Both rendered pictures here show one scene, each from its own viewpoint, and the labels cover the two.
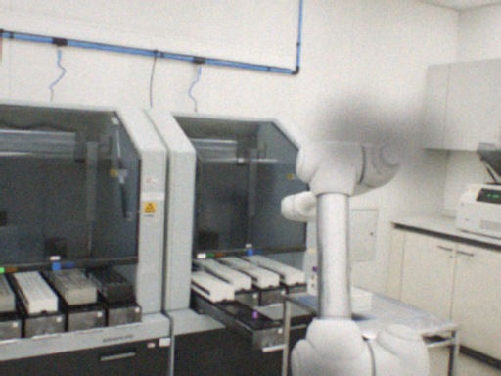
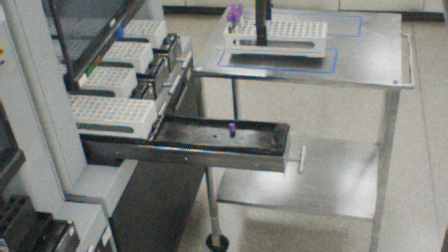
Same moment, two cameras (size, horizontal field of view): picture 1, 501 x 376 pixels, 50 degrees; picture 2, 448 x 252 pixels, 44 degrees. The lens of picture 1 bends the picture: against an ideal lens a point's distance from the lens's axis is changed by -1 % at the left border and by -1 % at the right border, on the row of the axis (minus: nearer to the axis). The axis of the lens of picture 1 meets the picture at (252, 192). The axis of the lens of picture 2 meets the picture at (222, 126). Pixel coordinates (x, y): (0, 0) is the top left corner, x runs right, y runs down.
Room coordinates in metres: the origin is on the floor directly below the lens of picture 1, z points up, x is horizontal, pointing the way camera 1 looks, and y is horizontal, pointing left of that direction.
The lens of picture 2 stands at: (1.28, 0.76, 1.66)
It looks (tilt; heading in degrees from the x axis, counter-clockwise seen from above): 37 degrees down; 317
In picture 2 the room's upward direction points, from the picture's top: 5 degrees counter-clockwise
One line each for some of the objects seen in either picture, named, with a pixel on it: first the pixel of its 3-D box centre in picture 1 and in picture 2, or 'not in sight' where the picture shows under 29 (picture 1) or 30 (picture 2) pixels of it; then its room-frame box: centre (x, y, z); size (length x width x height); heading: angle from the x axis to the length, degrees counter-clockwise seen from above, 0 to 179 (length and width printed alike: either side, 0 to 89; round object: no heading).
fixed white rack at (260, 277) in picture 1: (253, 275); (102, 57); (2.63, -0.03, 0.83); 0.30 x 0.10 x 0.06; 32
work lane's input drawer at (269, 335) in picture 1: (227, 310); (165, 138); (2.22, 0.08, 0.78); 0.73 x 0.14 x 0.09; 32
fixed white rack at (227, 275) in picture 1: (226, 277); (83, 84); (2.55, 0.10, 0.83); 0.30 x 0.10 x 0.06; 32
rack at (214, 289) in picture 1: (207, 287); (97, 117); (2.38, 0.17, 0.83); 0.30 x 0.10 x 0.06; 32
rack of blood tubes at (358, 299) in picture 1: (338, 293); (275, 37); (2.23, -0.38, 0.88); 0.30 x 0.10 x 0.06; 32
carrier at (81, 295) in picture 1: (81, 295); not in sight; (2.09, 0.65, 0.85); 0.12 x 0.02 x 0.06; 123
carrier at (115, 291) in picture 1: (118, 291); (16, 225); (2.17, 0.52, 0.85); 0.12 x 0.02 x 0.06; 122
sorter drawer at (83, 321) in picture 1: (67, 296); not in sight; (2.29, 0.77, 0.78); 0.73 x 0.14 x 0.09; 32
